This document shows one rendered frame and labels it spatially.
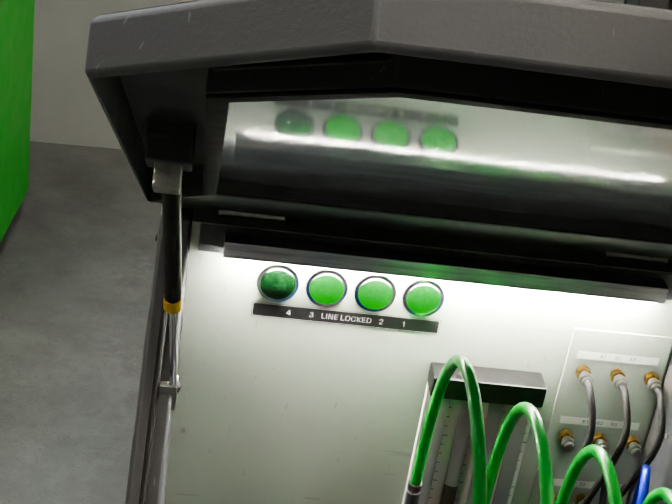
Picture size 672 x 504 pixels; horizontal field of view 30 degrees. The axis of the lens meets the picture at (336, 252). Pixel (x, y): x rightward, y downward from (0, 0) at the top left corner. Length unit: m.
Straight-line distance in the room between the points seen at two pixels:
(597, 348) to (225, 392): 0.47
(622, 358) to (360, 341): 0.33
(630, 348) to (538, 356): 0.12
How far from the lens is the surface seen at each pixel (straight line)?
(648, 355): 1.65
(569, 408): 1.66
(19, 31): 4.30
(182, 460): 1.67
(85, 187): 5.00
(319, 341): 1.57
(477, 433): 1.27
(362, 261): 1.48
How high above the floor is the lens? 2.10
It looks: 27 degrees down
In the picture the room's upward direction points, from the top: 9 degrees clockwise
